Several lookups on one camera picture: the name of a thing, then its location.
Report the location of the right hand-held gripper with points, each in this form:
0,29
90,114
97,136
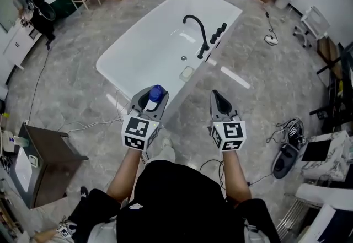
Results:
231,134

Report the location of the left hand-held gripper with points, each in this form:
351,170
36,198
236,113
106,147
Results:
138,131

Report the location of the white bottle with blue cap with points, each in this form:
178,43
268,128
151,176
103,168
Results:
151,104

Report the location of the white bathtub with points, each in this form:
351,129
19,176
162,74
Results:
154,43

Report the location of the person's left forearm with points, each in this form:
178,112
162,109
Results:
125,175

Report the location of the person's right forearm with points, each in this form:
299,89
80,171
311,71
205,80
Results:
234,178

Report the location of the person's white shoe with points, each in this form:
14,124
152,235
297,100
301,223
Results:
167,148

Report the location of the pale green soap dish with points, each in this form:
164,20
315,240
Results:
186,73

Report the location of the black curved faucet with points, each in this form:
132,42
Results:
202,35

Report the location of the black faucet knobs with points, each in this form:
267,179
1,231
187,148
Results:
218,32

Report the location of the white power strip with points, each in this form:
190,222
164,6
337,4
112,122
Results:
271,39

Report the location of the person's black shirt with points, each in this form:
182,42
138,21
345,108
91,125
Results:
176,203

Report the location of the black flat panel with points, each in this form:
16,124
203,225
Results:
315,151

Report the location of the black sneaker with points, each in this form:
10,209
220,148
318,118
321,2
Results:
84,192

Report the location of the dark wooden vanity cabinet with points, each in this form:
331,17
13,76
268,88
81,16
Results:
52,159

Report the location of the brown wooden stool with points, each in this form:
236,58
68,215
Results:
329,53

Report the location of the white wheeled stand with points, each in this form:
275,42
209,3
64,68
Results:
313,22

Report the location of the black metal rack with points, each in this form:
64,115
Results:
344,93

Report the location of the marble side table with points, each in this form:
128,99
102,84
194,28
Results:
336,164

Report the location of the white cabinet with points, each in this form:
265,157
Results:
19,43

